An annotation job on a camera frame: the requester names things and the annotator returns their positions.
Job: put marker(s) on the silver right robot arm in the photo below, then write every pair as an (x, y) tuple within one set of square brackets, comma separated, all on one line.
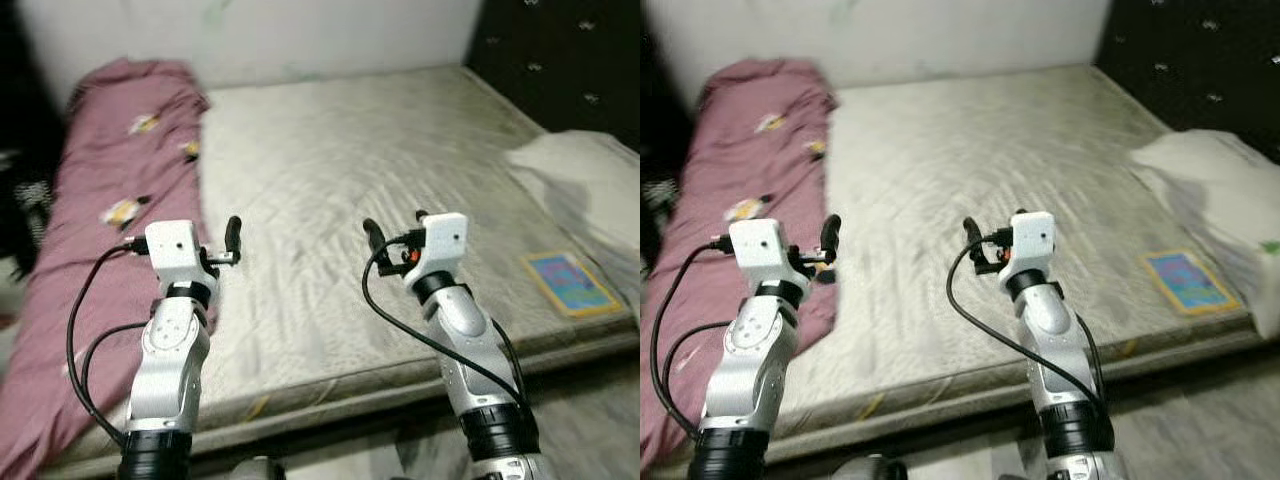
[(470, 340), (1060, 340)]

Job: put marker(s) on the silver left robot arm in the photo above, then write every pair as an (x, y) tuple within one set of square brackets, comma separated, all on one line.
[(170, 370), (750, 370)]

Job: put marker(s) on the black hanging clothes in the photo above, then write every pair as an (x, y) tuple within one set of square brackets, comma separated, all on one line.
[(15, 90), (655, 100)]

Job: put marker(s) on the mauve printed blanket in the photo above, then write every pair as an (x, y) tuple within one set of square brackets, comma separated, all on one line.
[(100, 280), (760, 160)]

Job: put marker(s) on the grey robot leg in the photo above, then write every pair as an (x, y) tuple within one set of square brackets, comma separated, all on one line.
[(258, 470), (872, 469)]

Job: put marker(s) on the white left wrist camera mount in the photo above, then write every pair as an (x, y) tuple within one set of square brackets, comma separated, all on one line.
[(762, 255), (178, 252)]

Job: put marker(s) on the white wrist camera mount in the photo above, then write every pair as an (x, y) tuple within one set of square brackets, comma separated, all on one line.
[(762, 255), (440, 248), (178, 252), (1032, 244)]

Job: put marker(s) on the black bag with white print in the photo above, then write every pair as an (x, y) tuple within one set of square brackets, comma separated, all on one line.
[(658, 195), (30, 200)]

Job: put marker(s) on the dark tufted headboard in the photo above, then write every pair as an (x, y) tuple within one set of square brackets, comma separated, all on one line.
[(570, 60), (1200, 60)]

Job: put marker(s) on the white pillow with green tree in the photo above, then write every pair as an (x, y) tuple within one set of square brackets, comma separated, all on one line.
[(590, 190), (1220, 200)]

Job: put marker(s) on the colourful book with yellow border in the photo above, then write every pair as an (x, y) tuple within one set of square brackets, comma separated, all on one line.
[(1190, 282), (570, 285)]

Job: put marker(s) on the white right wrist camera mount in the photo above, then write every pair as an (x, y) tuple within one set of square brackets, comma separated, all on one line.
[(440, 248), (1032, 244)]

